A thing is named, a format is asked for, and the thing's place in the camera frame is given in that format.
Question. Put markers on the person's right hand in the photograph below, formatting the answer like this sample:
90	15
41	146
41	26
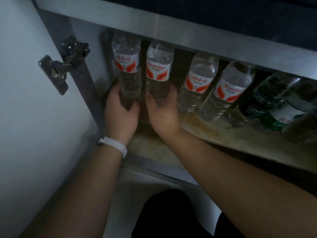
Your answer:
164	118

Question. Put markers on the person's left hand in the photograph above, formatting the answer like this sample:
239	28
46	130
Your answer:
120	123

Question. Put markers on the person's left thumb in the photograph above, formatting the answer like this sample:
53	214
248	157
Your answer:
134	108

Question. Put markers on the person's right thumb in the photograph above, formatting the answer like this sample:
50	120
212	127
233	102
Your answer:
150	100

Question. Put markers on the red-white label water bottle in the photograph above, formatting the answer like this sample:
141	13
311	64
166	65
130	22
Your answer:
197	81
126	61
159	69
229	90

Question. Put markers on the person's right forearm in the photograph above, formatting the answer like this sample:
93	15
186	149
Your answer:
235	185

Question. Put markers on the person's left forearm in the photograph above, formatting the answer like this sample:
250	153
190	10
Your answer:
81	195

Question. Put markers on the white wristband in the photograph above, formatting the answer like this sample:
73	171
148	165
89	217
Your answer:
114	144

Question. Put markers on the metal cabinet door hinge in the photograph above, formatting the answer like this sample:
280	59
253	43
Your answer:
64	64

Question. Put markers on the stained cabinet shelf board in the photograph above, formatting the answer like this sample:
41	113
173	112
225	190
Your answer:
235	143

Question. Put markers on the white cabinet door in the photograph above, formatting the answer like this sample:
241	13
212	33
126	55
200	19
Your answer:
32	109

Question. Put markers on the green label water bottle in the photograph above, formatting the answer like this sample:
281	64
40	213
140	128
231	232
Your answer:
257	106
284	113

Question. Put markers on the black trousers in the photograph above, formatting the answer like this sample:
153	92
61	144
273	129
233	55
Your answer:
170	215

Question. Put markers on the grey cabinet frame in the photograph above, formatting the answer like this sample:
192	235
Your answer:
198	34

